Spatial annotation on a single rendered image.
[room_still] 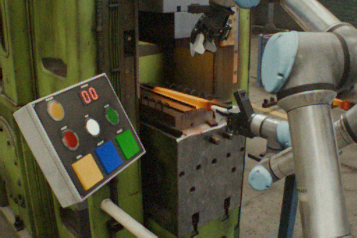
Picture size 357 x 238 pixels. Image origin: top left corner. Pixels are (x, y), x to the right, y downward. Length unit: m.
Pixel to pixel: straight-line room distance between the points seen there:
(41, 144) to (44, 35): 0.80
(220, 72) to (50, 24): 0.78
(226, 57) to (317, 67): 1.15
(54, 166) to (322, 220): 0.65
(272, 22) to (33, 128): 9.90
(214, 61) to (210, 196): 0.59
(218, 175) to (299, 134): 1.02
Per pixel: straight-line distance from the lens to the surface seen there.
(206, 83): 1.89
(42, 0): 1.75
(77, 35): 1.41
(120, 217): 1.56
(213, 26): 1.23
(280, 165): 1.22
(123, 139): 1.22
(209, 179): 1.69
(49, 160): 1.06
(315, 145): 0.73
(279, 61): 0.73
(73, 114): 1.12
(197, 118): 1.62
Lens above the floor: 1.50
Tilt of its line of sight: 18 degrees down
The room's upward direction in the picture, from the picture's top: straight up
